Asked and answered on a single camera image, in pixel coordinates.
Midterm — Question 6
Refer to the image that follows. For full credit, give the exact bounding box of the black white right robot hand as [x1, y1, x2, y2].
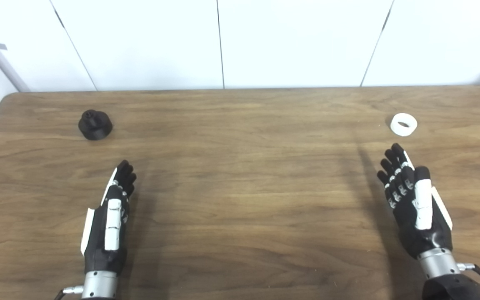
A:
[377, 143, 453, 260]

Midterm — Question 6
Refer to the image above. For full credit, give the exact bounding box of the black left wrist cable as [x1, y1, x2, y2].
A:
[54, 285, 85, 300]

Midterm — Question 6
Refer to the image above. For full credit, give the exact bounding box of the round black plastic part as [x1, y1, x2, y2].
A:
[78, 109, 113, 140]

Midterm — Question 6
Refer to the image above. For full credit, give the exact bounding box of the white plastic ring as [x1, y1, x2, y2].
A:
[390, 113, 418, 137]

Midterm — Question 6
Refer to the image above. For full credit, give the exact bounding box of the grey wall corner trim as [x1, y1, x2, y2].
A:
[0, 16, 31, 93]

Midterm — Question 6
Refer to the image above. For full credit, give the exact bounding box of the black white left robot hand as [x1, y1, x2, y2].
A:
[80, 160, 137, 276]

